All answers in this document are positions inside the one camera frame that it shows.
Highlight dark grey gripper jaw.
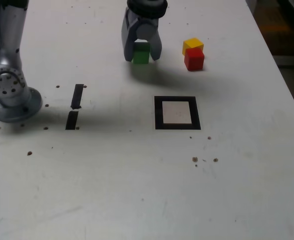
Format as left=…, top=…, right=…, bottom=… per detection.
left=121, top=6, right=141, bottom=63

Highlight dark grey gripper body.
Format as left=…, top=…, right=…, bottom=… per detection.
left=134, top=15, right=160, bottom=26

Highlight red cube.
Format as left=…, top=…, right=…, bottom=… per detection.
left=184, top=48, right=205, bottom=72

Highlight black tape strip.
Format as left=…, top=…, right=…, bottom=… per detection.
left=65, top=83, right=84, bottom=131

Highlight yellow cube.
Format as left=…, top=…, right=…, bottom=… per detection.
left=182, top=37, right=204, bottom=56

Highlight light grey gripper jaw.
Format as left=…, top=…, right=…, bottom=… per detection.
left=136, top=21, right=163, bottom=62

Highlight green cube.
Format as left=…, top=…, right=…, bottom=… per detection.
left=132, top=41, right=151, bottom=65

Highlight black tape square outline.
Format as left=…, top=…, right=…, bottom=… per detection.
left=154, top=95, right=202, bottom=131

